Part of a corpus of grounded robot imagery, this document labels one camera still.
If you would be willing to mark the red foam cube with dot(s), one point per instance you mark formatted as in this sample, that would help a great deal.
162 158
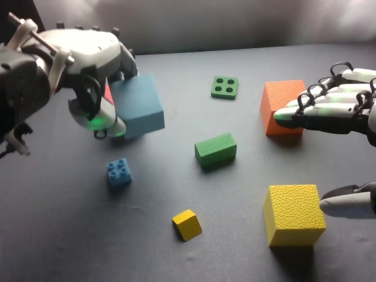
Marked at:
109 94

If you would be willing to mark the green rectangular wooden block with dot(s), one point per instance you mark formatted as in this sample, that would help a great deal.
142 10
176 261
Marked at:
216 151

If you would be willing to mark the grey table cloth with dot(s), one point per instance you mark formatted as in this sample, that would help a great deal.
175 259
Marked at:
73 235

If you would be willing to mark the orange foam cube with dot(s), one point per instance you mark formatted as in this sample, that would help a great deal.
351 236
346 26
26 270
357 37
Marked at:
279 97

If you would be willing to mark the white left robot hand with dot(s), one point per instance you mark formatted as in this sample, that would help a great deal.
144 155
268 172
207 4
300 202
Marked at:
91 50

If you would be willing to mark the large yellow foam cube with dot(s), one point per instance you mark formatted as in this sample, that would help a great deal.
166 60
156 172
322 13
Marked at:
293 214

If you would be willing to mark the large blue foam cube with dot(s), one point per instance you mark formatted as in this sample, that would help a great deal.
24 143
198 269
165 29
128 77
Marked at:
138 105

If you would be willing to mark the green lego plate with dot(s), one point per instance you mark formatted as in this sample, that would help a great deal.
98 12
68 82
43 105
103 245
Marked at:
224 87

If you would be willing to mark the small yellow cube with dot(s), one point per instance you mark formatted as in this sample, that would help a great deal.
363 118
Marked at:
187 224

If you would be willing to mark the small blue studded brick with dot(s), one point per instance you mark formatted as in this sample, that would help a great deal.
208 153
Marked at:
119 173

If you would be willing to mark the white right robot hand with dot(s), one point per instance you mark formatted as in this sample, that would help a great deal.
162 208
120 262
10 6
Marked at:
332 117

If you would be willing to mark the white fabric sheet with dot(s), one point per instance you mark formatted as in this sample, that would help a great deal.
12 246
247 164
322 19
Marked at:
205 23

